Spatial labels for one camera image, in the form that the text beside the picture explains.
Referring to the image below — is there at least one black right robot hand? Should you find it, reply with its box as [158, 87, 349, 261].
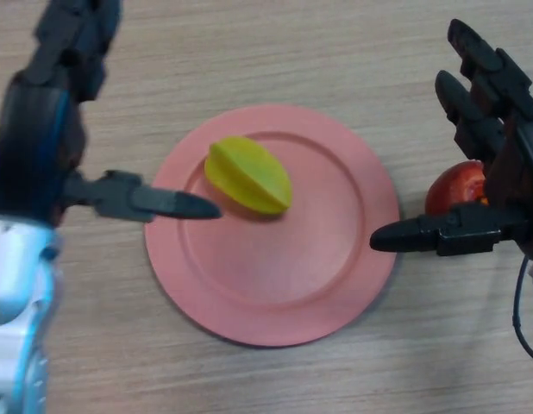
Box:
[368, 17, 533, 260]

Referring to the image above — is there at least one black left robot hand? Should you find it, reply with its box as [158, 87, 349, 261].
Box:
[0, 0, 225, 229]

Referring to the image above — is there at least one yellow starfruit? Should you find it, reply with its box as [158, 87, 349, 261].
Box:
[203, 135, 294, 216]

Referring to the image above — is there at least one pink round plate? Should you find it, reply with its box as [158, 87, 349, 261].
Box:
[143, 103, 401, 348]

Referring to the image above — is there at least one red apple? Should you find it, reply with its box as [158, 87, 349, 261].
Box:
[424, 160, 490, 217]

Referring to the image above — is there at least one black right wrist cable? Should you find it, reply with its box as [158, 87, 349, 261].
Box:
[511, 255, 533, 364]

